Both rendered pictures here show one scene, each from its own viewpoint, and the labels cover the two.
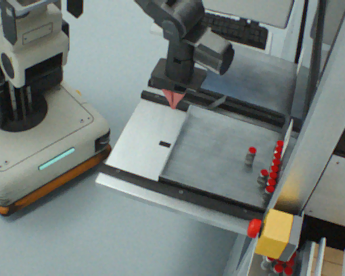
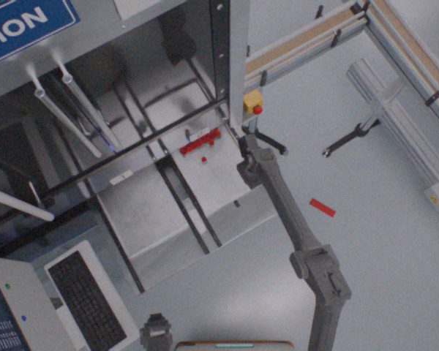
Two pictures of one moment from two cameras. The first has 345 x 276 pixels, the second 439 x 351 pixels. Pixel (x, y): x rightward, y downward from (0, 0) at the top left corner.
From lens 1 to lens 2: 139 cm
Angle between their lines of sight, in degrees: 53
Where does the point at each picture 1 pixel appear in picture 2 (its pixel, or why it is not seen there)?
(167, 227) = not seen: hidden behind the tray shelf
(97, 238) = (234, 286)
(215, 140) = (208, 186)
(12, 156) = not seen: outside the picture
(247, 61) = (124, 231)
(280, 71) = (110, 207)
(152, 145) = (244, 207)
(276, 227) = (254, 97)
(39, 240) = (273, 311)
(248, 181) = (216, 152)
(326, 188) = not seen: hidden behind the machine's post
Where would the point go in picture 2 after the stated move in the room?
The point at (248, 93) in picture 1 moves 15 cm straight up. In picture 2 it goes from (154, 204) to (148, 197)
